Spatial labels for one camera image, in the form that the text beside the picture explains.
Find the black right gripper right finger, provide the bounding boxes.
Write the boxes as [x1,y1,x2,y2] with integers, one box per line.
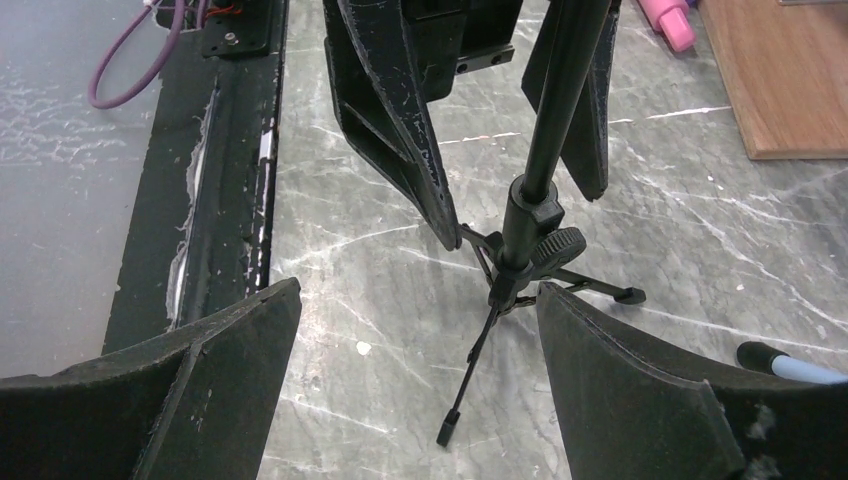
[536,283,847,479]

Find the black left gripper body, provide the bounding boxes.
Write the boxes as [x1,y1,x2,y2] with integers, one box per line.
[402,0,523,102]

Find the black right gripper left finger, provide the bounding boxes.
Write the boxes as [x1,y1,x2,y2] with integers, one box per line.
[1,278,302,479]

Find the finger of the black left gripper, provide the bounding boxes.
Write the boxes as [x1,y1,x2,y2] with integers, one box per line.
[521,1,621,202]
[323,1,462,251]

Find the black tripod mic stand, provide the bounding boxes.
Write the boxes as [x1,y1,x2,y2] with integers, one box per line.
[435,0,647,449]

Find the light blue music stand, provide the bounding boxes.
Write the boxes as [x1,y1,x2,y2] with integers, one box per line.
[736,341,847,385]

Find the pink microphone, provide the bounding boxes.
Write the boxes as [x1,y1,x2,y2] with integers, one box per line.
[638,0,696,53]

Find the wooden board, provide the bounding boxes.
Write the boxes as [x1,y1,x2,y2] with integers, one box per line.
[698,0,847,160]

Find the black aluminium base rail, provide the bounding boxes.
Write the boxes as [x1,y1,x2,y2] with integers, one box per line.
[103,1,288,354]

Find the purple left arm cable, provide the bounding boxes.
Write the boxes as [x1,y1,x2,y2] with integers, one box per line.
[87,0,190,111]

